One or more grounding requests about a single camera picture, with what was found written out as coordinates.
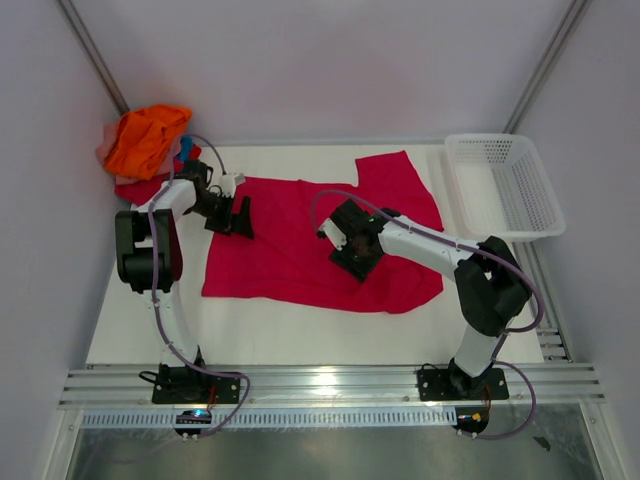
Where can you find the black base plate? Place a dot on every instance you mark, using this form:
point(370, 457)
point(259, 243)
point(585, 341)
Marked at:
point(185, 386)
point(451, 385)

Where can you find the right controller board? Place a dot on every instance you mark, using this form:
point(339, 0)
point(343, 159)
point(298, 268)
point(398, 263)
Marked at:
point(470, 421)

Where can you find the red t-shirt at bottom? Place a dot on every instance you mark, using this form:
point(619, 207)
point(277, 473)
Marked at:
point(140, 192)

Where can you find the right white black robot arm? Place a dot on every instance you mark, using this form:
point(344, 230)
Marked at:
point(490, 289)

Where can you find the white perforated plastic basket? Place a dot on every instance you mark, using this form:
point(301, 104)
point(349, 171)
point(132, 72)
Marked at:
point(501, 188)

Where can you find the magenta pink t-shirt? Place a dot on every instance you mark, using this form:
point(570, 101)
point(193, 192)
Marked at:
point(285, 261)

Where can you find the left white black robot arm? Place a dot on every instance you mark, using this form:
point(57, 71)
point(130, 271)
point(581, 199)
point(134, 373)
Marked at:
point(149, 260)

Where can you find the orange folded t-shirt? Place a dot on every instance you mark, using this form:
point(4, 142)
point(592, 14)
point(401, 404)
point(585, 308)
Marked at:
point(145, 137)

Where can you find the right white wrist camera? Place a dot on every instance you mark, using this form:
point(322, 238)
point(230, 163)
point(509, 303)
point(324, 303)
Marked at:
point(329, 230)

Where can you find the blue t-shirt in pile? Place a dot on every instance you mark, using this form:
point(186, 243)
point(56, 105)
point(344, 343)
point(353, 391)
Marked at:
point(186, 146)

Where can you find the aluminium front rail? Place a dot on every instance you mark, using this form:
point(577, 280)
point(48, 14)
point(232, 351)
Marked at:
point(311, 386)

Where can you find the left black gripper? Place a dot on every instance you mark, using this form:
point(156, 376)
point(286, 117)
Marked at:
point(239, 223)

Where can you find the right corner metal post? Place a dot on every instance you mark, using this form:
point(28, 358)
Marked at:
point(566, 28)

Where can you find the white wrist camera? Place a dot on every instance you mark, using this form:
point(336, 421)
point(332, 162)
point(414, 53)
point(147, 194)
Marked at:
point(329, 230)
point(229, 182)

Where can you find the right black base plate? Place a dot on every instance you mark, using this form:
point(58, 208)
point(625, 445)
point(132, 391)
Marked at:
point(451, 385)

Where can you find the left controller board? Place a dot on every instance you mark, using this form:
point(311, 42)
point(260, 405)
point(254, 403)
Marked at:
point(192, 422)

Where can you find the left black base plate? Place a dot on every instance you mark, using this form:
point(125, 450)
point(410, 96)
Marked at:
point(185, 386)

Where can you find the left corner metal post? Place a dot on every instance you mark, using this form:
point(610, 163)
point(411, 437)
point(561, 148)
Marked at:
point(86, 42)

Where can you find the corner metal post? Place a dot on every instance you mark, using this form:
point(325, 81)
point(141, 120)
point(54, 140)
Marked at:
point(86, 42)
point(566, 28)

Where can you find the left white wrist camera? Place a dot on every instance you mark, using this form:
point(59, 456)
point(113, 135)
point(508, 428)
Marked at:
point(229, 182)

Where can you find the slotted grey cable duct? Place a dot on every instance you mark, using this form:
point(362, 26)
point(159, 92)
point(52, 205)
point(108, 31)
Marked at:
point(246, 418)

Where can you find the pink t-shirt under orange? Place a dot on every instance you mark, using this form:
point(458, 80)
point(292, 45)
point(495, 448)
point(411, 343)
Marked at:
point(109, 134)

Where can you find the controller board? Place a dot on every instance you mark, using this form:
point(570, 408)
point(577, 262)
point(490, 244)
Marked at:
point(470, 421)
point(192, 422)

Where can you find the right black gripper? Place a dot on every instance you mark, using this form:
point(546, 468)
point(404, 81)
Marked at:
point(356, 269)

